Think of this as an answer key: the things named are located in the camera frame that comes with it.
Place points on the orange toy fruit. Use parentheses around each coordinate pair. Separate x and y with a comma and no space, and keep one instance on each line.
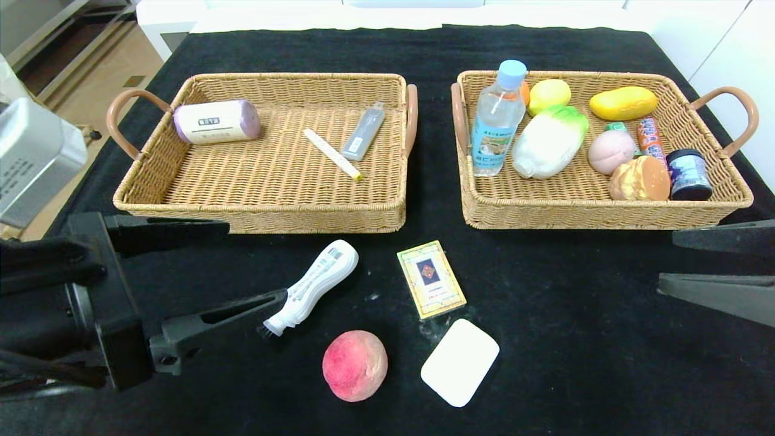
(525,92)

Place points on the wooden wheeled rack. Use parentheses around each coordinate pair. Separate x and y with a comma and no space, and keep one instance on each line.
(92,133)

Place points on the white fabric item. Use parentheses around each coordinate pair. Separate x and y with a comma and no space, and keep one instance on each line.
(9,79)

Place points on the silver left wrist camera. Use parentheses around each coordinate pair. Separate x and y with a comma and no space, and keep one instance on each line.
(36,163)

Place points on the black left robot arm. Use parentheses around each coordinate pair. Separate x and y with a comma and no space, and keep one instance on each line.
(36,315)

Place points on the brown toy bread bun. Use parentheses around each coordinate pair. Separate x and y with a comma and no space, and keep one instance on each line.
(639,180)

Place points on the dark blue jar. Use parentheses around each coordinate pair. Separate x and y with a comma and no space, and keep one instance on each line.
(689,178)

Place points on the white soap bar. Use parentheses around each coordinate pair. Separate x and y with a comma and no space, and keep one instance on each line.
(460,362)

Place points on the white table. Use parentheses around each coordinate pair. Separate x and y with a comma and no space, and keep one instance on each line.
(169,18)

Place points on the green gum pack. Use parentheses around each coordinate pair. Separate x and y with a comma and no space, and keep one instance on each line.
(616,126)

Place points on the clear water bottle blue cap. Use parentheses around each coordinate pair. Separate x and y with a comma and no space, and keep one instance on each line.
(496,127)

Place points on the grey metal shelf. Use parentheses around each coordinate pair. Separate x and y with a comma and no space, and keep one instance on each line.
(36,30)

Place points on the yellow toy mango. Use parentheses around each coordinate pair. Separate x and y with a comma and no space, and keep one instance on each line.
(623,103)

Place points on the purple white bag roll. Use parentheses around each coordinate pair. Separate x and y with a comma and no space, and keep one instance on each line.
(217,122)

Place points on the grey blade case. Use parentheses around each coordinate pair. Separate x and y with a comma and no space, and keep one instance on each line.
(363,132)

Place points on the white pen with yellow tip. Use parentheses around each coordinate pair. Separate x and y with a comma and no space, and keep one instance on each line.
(332,154)

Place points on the pale pink peach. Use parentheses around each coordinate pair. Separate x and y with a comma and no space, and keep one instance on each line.
(610,152)

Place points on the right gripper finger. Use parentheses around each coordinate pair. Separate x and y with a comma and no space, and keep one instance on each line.
(726,300)
(732,239)

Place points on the white brush bottle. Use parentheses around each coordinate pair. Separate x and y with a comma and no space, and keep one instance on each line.
(315,281)

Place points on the yellow toy lemon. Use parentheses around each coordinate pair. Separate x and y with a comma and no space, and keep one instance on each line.
(550,97)

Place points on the red toy peach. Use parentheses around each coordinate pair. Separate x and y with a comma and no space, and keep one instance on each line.
(355,366)

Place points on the toy napa cabbage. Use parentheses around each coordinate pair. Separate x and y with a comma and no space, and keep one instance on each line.
(548,145)

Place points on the orange candy pack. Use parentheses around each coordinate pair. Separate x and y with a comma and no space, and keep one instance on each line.
(649,136)

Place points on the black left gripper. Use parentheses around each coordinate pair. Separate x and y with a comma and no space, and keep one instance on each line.
(118,303)

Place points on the playing card box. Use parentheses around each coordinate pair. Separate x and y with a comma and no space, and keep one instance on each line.
(431,280)

